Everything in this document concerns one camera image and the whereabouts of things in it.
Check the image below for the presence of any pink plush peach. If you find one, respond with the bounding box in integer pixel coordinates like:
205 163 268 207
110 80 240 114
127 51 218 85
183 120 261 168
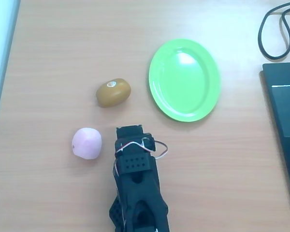
72 128 102 160

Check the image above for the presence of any white red servo wire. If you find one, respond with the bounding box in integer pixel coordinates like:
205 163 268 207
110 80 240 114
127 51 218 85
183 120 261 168
115 137 169 160

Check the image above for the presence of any green oval plate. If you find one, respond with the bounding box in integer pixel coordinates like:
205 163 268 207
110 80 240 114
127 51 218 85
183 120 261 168
148 38 220 123

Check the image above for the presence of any black looped cable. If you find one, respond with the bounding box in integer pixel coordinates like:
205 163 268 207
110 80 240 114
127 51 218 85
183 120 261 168
258 0 290 61

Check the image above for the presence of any brown kiwi fruit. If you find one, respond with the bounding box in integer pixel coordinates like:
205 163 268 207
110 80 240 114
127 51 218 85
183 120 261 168
96 77 131 108

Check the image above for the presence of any black laptop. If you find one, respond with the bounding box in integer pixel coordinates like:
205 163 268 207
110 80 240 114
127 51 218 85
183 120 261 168
262 62 290 212

